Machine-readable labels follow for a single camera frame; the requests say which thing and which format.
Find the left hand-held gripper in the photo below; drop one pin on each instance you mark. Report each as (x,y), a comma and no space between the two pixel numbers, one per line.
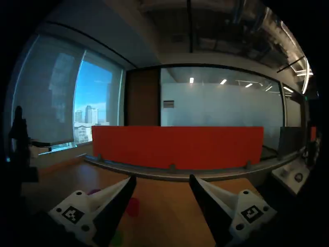
(21,151)

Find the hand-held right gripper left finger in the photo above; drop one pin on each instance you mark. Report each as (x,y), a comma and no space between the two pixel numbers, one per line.
(84,205)

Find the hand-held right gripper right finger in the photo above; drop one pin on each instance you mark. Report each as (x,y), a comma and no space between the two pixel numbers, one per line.
(246,205)

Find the red plastic cup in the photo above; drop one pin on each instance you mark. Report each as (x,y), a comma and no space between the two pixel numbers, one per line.
(133,207)

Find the red desk screen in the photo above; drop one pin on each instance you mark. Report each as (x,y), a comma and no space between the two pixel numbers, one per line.
(177,146)

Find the purple plastic cup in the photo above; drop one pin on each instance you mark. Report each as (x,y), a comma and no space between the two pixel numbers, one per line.
(94,192)

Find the black monitor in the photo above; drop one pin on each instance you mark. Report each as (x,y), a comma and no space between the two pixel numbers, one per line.
(291,141)

